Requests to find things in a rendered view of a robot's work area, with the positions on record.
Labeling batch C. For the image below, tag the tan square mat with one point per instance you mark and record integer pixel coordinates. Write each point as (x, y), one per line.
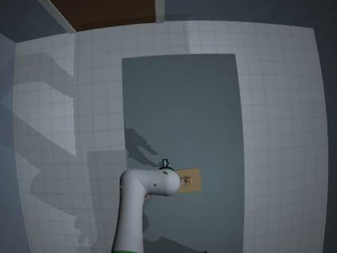
(194, 174)

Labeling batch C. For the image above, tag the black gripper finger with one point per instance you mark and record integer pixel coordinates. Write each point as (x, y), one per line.
(165, 162)

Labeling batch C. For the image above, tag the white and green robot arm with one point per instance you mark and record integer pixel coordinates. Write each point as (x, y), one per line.
(134, 185)

